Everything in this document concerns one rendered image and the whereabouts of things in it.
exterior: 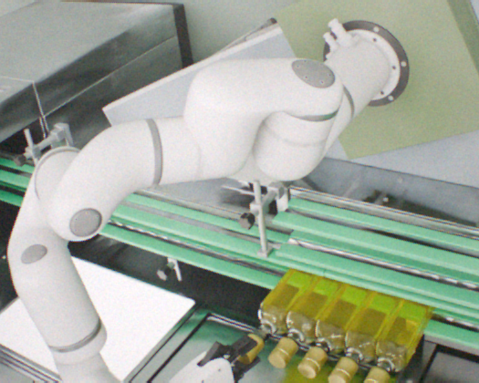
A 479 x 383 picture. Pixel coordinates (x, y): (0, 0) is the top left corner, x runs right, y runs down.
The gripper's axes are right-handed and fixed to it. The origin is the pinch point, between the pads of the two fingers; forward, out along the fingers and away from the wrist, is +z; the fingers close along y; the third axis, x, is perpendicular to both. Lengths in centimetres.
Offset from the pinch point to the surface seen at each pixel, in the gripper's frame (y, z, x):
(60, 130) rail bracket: 17, 11, 76
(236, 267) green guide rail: -2.9, 17.4, 21.9
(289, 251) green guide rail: 6.4, 20.1, 8.0
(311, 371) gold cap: 0.4, 3.9, -12.0
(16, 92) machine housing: 23, 10, 98
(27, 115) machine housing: 15, 11, 98
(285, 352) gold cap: 1.3, 3.8, -6.0
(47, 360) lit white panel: -11.7, -23.1, 39.1
